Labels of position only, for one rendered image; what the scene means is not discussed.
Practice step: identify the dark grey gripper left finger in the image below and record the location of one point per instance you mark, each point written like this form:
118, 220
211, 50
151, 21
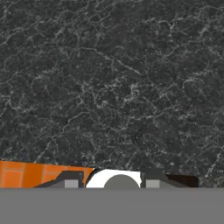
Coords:
70, 177

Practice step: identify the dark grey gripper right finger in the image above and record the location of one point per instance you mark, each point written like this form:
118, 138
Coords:
153, 175

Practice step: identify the white round object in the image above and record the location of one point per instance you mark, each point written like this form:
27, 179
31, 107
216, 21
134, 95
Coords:
95, 180

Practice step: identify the dark brown cupboard front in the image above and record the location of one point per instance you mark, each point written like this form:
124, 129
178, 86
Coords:
186, 178

